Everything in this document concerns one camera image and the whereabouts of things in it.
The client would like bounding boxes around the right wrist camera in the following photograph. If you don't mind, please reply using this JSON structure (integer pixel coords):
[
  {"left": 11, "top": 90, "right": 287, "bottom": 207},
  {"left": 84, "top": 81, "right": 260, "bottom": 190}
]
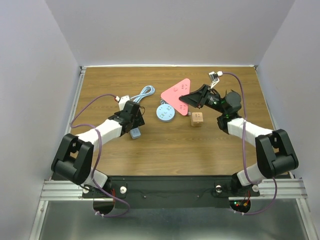
[{"left": 208, "top": 71, "right": 223, "bottom": 89}]

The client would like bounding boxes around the purple cable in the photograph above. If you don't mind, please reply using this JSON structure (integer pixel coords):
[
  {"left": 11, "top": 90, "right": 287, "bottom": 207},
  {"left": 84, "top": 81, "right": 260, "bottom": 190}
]
[
  {"left": 222, "top": 71, "right": 278, "bottom": 216},
  {"left": 69, "top": 93, "right": 131, "bottom": 218}
]

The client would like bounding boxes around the aluminium rail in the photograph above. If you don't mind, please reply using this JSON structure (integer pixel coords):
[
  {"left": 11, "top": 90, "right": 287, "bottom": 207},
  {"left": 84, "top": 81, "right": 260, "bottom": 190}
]
[
  {"left": 40, "top": 178, "right": 308, "bottom": 201},
  {"left": 63, "top": 66, "right": 87, "bottom": 137}
]

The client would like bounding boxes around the aluminium front rail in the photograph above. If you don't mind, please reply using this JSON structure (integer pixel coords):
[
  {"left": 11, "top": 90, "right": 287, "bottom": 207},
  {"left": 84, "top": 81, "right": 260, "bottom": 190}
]
[{"left": 40, "top": 178, "right": 308, "bottom": 201}]

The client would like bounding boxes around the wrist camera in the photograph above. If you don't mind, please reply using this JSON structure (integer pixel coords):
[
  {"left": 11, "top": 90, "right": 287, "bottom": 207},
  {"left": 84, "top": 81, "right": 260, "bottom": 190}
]
[
  {"left": 208, "top": 71, "right": 223, "bottom": 89},
  {"left": 115, "top": 95, "right": 130, "bottom": 111}
]

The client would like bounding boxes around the aluminium left rail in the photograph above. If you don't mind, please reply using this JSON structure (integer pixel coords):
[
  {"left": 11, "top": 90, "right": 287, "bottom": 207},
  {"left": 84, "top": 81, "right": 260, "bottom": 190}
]
[{"left": 63, "top": 66, "right": 87, "bottom": 137}]

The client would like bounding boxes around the white round power strip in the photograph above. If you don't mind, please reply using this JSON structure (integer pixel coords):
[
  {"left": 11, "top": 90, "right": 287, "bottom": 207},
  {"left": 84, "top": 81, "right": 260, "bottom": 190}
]
[{"left": 156, "top": 103, "right": 175, "bottom": 123}]

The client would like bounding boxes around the white rectangular power strip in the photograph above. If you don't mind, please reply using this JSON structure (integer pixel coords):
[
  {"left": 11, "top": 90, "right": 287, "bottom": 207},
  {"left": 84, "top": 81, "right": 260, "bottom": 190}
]
[{"left": 129, "top": 127, "right": 141, "bottom": 140}]

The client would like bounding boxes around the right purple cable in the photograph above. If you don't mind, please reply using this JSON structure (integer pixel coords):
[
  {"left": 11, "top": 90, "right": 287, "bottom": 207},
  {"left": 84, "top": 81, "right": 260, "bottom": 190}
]
[{"left": 222, "top": 71, "right": 278, "bottom": 216}]

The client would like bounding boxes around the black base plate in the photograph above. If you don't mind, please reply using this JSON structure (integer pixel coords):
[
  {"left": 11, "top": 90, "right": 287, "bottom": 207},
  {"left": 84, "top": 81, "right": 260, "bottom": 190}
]
[{"left": 82, "top": 175, "right": 261, "bottom": 210}]

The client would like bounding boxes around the pink triangular power strip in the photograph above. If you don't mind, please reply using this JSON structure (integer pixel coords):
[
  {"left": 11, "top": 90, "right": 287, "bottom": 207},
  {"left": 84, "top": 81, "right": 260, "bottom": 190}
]
[{"left": 160, "top": 78, "right": 191, "bottom": 116}]

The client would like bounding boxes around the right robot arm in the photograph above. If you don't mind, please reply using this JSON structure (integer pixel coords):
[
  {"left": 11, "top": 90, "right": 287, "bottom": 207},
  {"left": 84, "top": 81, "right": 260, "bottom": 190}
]
[{"left": 179, "top": 84, "right": 299, "bottom": 195}]

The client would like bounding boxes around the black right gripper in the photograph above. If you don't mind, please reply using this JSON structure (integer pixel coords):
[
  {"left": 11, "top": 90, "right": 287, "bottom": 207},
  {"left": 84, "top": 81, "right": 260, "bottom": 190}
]
[{"left": 179, "top": 83, "right": 227, "bottom": 115}]

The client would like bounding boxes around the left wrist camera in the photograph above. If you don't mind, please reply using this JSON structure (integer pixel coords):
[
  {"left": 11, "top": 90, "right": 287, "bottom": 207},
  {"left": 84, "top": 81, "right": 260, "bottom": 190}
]
[{"left": 115, "top": 95, "right": 130, "bottom": 111}]

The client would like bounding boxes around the white power strip cable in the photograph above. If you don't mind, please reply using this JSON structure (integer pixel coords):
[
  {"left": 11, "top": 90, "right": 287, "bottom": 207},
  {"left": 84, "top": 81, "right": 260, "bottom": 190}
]
[{"left": 129, "top": 85, "right": 155, "bottom": 103}]

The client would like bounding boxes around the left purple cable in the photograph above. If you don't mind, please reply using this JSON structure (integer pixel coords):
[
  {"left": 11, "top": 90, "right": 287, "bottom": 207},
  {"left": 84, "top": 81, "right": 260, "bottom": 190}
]
[{"left": 69, "top": 93, "right": 131, "bottom": 218}]

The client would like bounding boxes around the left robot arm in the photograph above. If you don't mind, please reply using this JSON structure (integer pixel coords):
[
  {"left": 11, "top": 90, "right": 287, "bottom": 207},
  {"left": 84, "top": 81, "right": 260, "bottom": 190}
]
[{"left": 51, "top": 100, "right": 145, "bottom": 197}]

